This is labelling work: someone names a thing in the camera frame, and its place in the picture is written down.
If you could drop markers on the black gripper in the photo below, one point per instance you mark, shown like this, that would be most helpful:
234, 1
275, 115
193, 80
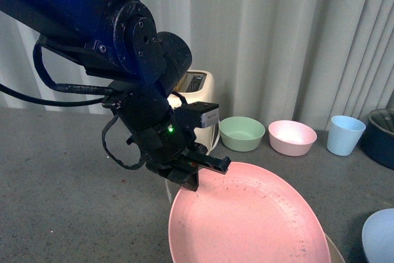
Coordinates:
171, 151

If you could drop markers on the pink plate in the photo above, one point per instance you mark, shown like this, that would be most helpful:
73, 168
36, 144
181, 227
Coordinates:
248, 214

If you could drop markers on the light blue plate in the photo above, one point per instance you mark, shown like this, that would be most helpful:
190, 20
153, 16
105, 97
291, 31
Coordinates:
377, 236

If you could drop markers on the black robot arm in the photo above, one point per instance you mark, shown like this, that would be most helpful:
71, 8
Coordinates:
118, 39

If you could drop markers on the green bowl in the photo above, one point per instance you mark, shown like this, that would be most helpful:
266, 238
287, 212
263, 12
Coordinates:
241, 134

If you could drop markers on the cream toaster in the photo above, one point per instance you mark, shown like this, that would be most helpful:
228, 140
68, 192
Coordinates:
198, 85

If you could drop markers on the pink bowl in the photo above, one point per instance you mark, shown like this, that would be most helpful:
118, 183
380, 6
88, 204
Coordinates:
291, 138

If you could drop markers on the light blue cup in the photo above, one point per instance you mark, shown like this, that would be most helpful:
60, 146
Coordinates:
344, 134

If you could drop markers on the cream plate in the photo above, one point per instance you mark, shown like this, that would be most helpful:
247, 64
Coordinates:
335, 254

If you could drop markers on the dark blue pot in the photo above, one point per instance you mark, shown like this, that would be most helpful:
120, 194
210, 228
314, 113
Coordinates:
377, 144

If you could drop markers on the glass pot lid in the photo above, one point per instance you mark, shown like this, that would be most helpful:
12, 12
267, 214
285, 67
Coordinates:
382, 119

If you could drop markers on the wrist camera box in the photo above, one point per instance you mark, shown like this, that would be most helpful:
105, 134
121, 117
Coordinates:
198, 115

